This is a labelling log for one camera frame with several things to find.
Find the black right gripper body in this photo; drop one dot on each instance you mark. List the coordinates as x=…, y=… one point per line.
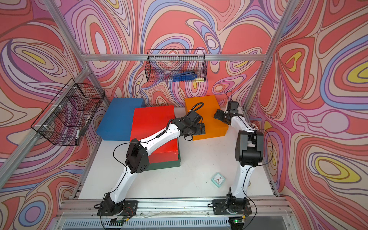
x=221, y=115

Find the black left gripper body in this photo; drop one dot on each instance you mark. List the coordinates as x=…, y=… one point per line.
x=196, y=130

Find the red shoebox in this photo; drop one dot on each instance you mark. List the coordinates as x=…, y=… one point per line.
x=148, y=121

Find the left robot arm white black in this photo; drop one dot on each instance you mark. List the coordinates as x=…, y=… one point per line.
x=137, y=159

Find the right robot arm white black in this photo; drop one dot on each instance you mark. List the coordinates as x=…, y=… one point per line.
x=248, y=154

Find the orange shoebox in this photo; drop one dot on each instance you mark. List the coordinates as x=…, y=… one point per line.
x=214, y=128

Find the metal cup of pencils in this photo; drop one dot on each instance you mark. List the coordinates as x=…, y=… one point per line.
x=253, y=127

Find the yellow item in back basket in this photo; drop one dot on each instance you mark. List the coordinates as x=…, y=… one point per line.
x=199, y=80

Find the green shoebox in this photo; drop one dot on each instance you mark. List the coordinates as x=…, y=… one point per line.
x=164, y=164

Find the blue stapler in basket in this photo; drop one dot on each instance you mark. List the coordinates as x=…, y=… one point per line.
x=184, y=76

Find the small teal alarm clock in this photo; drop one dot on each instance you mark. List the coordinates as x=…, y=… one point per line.
x=218, y=180

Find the blue shoebox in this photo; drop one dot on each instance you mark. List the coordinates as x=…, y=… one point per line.
x=116, y=124

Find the marker pen in left basket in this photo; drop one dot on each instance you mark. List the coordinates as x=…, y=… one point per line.
x=77, y=137

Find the aluminium horizontal back bar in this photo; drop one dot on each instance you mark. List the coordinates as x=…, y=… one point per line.
x=140, y=57

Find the black wire basket back wall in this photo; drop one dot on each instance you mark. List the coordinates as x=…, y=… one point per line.
x=163, y=68

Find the black wire basket wall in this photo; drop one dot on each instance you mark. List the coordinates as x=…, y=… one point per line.
x=163, y=68
x=73, y=108

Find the aluminium frame post right corner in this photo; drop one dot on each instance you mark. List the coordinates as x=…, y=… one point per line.
x=285, y=18

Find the aluminium frame post corner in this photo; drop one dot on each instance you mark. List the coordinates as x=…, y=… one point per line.
x=69, y=37
x=285, y=18

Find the black wire basket left wall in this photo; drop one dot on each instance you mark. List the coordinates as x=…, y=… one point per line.
x=73, y=108

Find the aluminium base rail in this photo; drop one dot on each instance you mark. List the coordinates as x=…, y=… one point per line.
x=199, y=213

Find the aluminium frame post left corner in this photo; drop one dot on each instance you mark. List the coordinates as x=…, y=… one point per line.
x=69, y=37

